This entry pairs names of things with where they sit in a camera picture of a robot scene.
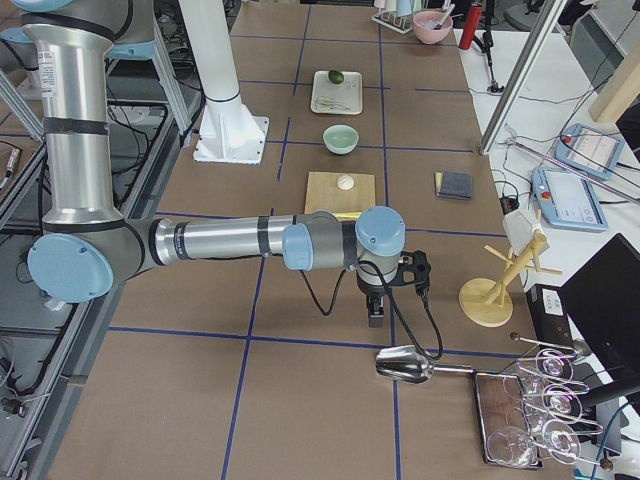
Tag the green avocado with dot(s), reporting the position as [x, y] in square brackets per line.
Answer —
[335, 77]

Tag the far teach pendant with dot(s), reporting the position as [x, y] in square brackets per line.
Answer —
[589, 150]

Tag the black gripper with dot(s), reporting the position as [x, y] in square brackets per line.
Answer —
[372, 289]

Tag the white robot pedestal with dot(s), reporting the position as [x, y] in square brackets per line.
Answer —
[228, 132]

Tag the red cylinder cup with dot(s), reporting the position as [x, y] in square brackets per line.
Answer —
[470, 26]

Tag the wooden cutting board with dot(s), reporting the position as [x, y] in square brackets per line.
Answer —
[322, 194]

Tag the light green bowl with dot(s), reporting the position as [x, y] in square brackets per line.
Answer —
[340, 139]

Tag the pink bowl with ice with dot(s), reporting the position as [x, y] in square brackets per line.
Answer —
[430, 28]

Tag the metal scoop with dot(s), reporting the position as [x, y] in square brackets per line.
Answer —
[407, 364]

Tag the black selfie stick tripod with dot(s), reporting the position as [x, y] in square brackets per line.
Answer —
[485, 42]

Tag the teach pendant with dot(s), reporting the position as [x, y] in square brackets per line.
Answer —
[589, 150]
[567, 201]

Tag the black monitor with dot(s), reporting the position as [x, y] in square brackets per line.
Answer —
[602, 300]

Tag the white ceramic spoon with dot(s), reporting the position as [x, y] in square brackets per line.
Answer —
[329, 103]

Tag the glass rack tray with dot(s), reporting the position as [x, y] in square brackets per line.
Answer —
[503, 426]

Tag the white steamed bun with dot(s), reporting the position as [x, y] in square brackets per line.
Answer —
[345, 182]

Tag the aluminium frame post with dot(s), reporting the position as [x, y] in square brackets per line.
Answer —
[535, 41]

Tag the wooden mug tree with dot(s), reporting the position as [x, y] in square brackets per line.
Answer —
[485, 301]

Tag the white serving tray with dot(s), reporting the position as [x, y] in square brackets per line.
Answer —
[349, 92]

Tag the near teach pendant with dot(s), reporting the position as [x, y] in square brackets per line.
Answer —
[567, 201]

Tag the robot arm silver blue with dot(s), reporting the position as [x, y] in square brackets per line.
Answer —
[88, 246]

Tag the grey yellow folded cloth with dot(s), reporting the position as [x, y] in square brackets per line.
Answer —
[455, 185]

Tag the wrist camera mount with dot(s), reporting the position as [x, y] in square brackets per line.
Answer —
[413, 270]

